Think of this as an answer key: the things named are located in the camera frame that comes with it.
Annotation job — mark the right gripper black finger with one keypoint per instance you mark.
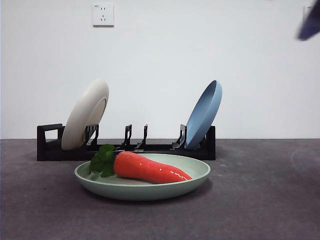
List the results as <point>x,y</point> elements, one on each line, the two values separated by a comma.
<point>311,25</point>

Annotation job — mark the orange carrot with green leaves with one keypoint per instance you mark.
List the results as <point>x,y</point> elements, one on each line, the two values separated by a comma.
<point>145,167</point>

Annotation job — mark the green plate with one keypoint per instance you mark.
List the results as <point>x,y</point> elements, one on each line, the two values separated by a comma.
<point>140,192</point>

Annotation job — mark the blue plate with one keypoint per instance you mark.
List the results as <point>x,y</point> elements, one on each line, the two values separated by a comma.
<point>202,120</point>

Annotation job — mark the cream plate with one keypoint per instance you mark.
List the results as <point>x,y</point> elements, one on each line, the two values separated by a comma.
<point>82,112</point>

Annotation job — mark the black plate rack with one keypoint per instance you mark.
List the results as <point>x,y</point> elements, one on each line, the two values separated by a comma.
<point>57,155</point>

